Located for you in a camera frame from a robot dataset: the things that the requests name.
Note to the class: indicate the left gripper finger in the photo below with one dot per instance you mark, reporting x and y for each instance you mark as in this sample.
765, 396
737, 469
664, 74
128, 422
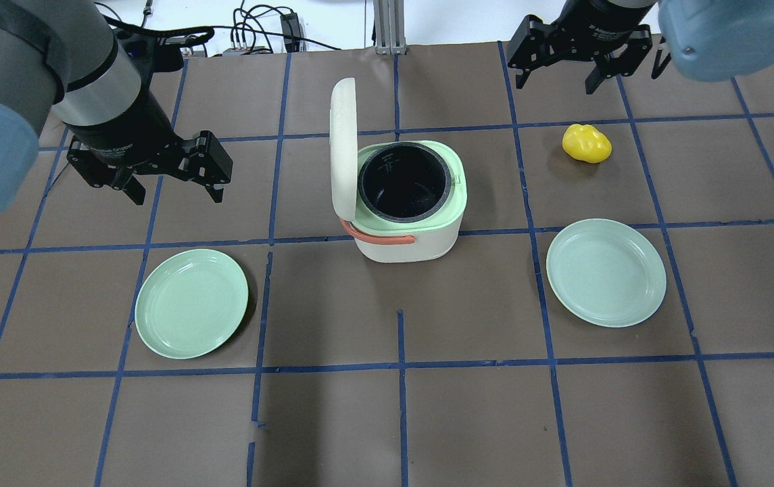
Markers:
126, 182
206, 163

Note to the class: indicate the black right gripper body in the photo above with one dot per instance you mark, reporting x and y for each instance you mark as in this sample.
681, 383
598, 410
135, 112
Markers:
604, 21

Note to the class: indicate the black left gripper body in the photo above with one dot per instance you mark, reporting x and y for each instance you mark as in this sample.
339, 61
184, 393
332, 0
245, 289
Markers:
124, 126

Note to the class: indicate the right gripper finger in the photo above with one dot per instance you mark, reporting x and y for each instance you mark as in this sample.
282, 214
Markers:
605, 68
530, 48

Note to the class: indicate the green plate near right arm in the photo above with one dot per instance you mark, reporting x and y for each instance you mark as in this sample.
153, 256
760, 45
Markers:
606, 273

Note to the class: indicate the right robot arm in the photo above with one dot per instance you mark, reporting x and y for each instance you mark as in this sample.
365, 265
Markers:
704, 40

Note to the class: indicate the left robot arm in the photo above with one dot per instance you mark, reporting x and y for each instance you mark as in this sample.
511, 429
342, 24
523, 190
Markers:
94, 74

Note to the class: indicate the green plate near left arm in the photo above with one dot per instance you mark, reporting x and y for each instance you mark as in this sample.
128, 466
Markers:
191, 304

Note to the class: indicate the white rice cooker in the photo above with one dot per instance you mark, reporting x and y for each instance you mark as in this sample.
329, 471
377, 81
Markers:
400, 202

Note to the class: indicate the yellow toy bell pepper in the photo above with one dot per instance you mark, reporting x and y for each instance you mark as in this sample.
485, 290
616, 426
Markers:
585, 143

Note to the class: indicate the black power adapter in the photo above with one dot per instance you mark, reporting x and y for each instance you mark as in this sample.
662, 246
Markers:
292, 32

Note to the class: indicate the aluminium frame post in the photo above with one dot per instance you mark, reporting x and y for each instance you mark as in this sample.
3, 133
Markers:
389, 27

